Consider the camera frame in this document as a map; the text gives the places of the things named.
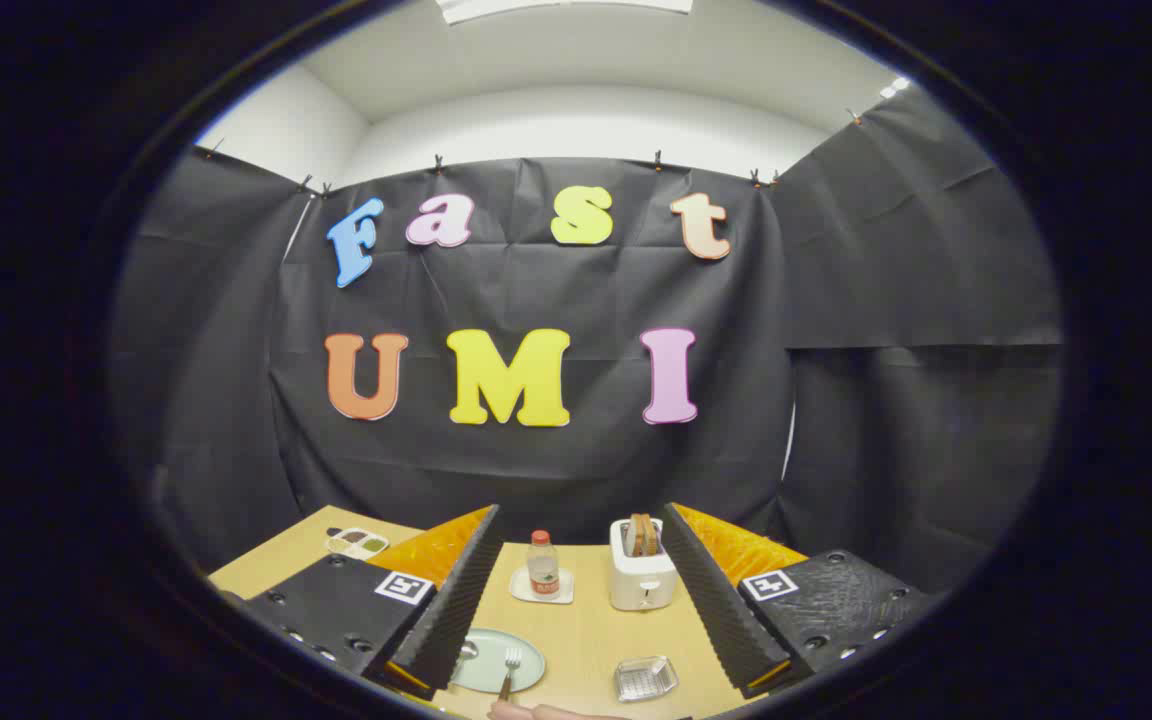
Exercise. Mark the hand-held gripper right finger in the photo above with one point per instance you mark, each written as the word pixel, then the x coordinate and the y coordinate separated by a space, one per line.
pixel 726 610

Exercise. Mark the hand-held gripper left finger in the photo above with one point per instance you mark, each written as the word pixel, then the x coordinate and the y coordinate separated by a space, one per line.
pixel 461 610

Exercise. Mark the white square coaster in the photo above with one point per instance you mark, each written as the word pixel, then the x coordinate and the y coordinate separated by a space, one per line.
pixel 521 590

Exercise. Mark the light green plate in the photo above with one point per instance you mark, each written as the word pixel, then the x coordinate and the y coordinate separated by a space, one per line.
pixel 484 672

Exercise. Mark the white toaster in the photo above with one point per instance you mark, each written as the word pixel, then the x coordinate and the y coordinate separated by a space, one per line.
pixel 641 585

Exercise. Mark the clear water bottle red cap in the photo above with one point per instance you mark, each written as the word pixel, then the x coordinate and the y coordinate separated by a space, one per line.
pixel 542 570

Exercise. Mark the toast slice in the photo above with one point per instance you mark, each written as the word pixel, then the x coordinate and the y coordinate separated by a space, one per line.
pixel 651 535
pixel 636 538

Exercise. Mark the white divided sauce dish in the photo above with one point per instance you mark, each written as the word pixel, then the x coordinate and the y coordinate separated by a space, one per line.
pixel 356 543

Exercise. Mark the small ceiling light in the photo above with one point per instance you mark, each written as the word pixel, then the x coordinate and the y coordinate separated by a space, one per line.
pixel 896 88

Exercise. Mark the large ceiling light panel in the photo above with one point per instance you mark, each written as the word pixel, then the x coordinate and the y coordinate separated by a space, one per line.
pixel 566 6

